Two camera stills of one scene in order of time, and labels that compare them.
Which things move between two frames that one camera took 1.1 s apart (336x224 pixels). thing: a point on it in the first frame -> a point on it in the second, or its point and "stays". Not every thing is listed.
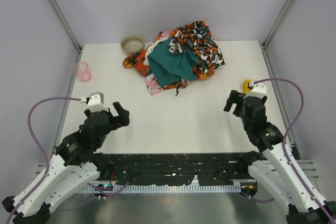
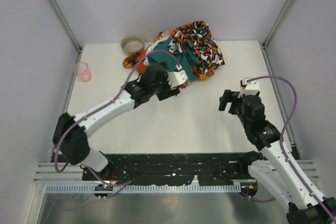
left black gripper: x=113 y=118 -> x=168 y=92
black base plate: x=174 y=169 stays
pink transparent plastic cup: x=81 y=70 stays
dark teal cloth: x=170 y=68 stays
